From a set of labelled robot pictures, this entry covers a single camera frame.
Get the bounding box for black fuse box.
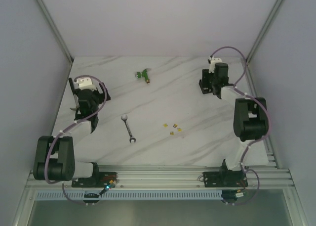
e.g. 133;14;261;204
198;69;217;95

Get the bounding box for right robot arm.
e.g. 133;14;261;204
209;61;269;186

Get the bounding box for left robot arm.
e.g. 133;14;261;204
33;86;111;187

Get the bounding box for silver combination wrench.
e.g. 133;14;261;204
121;114;136;143

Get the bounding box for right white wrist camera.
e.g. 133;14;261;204
208;55;222;73

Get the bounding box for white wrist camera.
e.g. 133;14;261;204
208;55;222;73
75;77;97;91

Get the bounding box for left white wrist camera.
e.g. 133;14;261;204
75;77;97;91

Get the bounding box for hammer with black handle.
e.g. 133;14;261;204
68;78;79;111

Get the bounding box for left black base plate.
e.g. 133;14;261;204
72;172;117;188

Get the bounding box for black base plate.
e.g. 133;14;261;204
203;171;248;188
72;172;117;188

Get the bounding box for white slotted cable duct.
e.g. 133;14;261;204
35;189;223;201

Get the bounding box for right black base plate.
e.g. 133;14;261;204
203;171;248;188

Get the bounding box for aluminium frame rail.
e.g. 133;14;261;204
26;163;296;188

